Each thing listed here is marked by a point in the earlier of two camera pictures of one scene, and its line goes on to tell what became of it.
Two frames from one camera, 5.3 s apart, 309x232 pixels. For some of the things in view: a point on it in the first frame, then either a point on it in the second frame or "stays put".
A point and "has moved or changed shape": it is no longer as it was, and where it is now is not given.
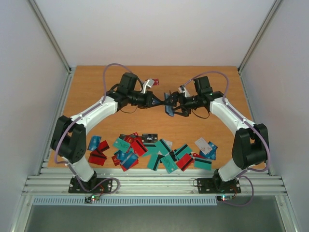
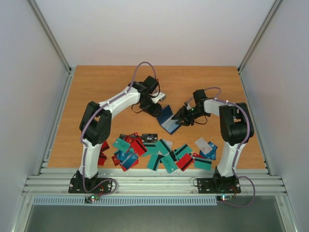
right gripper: x=175 y=101 -> x=184 y=115
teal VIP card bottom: x=170 y=164 stays put
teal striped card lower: x=153 y=161 stays put
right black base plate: x=214 y=185 stays put
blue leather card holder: x=169 y=109 has moved or changed shape
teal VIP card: x=121 y=145 stays put
